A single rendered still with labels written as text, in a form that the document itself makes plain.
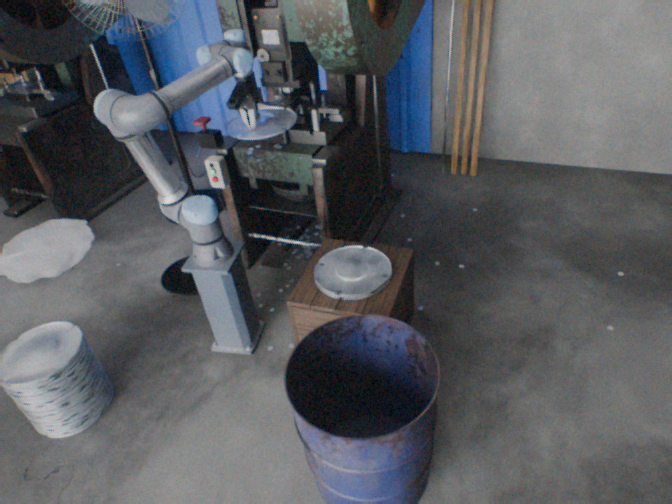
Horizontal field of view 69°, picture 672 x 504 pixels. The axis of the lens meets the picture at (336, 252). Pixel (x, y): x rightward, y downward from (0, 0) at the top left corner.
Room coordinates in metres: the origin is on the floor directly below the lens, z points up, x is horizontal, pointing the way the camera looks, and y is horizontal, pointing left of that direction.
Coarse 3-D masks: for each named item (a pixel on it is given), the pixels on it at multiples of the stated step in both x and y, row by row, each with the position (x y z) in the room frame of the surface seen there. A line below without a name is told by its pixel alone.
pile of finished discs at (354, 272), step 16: (336, 256) 1.53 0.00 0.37; (352, 256) 1.52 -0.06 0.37; (368, 256) 1.50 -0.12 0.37; (384, 256) 1.49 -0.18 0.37; (320, 272) 1.44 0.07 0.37; (336, 272) 1.42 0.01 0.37; (352, 272) 1.41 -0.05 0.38; (368, 272) 1.40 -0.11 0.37; (384, 272) 1.40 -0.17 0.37; (320, 288) 1.36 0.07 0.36; (336, 288) 1.34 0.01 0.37; (352, 288) 1.33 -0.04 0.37; (368, 288) 1.32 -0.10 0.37
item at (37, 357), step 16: (32, 336) 1.35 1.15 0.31; (48, 336) 1.34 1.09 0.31; (64, 336) 1.33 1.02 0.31; (80, 336) 1.32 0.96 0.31; (16, 352) 1.28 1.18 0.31; (32, 352) 1.26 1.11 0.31; (48, 352) 1.25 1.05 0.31; (64, 352) 1.25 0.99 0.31; (0, 368) 1.21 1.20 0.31; (16, 368) 1.20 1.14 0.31; (32, 368) 1.19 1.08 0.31; (48, 368) 1.18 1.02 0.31; (16, 384) 1.12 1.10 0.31
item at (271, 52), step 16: (272, 0) 2.16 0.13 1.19; (256, 16) 2.12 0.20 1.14; (272, 16) 2.09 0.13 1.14; (256, 32) 2.13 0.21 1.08; (272, 32) 2.10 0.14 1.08; (272, 48) 2.10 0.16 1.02; (272, 64) 2.07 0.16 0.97; (288, 64) 2.07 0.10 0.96; (304, 64) 2.17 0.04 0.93; (272, 80) 2.08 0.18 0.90; (288, 80) 2.08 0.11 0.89
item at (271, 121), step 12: (264, 108) 2.08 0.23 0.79; (276, 108) 2.06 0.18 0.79; (240, 120) 1.99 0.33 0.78; (264, 120) 1.94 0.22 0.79; (276, 120) 1.93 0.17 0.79; (288, 120) 1.92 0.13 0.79; (228, 132) 1.89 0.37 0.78; (240, 132) 1.87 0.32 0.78; (252, 132) 1.86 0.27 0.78; (264, 132) 1.84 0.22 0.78; (276, 132) 1.83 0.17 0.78
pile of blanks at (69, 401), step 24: (72, 360) 1.21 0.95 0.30; (96, 360) 1.32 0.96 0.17; (48, 384) 1.14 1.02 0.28; (72, 384) 1.17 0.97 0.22; (96, 384) 1.25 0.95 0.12; (24, 408) 1.14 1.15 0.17; (48, 408) 1.12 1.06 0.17; (72, 408) 1.15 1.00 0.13; (96, 408) 1.19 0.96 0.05; (48, 432) 1.13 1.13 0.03; (72, 432) 1.13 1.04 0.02
